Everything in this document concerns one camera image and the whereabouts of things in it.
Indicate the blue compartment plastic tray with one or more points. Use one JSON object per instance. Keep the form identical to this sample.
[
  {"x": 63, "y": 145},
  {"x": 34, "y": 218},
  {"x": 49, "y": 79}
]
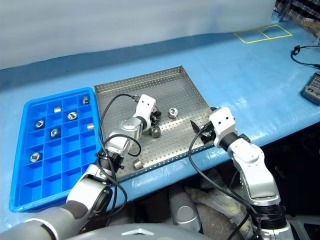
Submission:
[{"x": 53, "y": 180}]

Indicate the yellow tape double rectangle marking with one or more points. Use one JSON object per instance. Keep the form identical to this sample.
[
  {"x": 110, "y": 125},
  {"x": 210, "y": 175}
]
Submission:
[{"x": 262, "y": 32}]

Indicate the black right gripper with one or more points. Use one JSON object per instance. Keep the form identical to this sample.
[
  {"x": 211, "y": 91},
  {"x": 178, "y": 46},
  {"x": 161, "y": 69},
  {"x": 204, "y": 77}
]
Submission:
[{"x": 207, "y": 131}]

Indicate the perforated steel tray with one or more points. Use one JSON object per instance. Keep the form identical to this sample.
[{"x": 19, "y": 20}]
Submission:
[{"x": 175, "y": 140}]

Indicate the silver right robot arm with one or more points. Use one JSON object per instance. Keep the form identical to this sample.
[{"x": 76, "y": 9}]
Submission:
[{"x": 255, "y": 170}]

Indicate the grey handheld device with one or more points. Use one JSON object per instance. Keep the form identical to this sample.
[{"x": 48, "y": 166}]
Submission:
[{"x": 312, "y": 87}]

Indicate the dark storage rack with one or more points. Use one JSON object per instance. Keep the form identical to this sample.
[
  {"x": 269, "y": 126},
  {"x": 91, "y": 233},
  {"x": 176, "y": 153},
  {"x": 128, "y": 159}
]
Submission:
[{"x": 300, "y": 11}]

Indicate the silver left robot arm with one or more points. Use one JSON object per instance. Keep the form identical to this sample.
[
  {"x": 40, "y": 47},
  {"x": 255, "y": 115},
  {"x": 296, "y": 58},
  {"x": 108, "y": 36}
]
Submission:
[{"x": 125, "y": 130}]

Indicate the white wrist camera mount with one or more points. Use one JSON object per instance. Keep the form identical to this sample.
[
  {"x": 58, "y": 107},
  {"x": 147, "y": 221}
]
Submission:
[
  {"x": 222, "y": 122},
  {"x": 145, "y": 106}
]

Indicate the metal nut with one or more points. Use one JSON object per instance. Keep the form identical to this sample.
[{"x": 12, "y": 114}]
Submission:
[{"x": 172, "y": 112}]

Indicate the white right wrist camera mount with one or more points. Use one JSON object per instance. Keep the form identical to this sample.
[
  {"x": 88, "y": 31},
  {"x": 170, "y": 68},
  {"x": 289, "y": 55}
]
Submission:
[{"x": 222, "y": 122}]

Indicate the small metal roller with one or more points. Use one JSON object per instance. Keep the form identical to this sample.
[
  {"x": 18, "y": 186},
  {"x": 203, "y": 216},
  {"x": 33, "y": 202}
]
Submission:
[
  {"x": 85, "y": 100},
  {"x": 57, "y": 109},
  {"x": 39, "y": 123},
  {"x": 54, "y": 132},
  {"x": 155, "y": 132},
  {"x": 90, "y": 126},
  {"x": 72, "y": 115},
  {"x": 137, "y": 164},
  {"x": 35, "y": 157}
]

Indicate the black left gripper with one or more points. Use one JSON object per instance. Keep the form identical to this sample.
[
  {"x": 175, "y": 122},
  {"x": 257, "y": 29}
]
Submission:
[{"x": 156, "y": 115}]

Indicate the grey robot torso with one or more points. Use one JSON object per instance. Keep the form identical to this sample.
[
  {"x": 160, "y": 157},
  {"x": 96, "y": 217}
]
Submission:
[{"x": 140, "y": 232}]

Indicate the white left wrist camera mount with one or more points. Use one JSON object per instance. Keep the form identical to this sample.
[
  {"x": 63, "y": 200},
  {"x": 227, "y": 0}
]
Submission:
[{"x": 145, "y": 106}]

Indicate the blue plastic table cover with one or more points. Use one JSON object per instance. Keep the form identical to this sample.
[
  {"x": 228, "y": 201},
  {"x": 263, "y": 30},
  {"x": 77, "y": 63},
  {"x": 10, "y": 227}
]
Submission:
[{"x": 250, "y": 87}]

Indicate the grey rounded leg shell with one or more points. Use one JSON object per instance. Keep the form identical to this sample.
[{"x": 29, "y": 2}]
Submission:
[{"x": 183, "y": 212}]

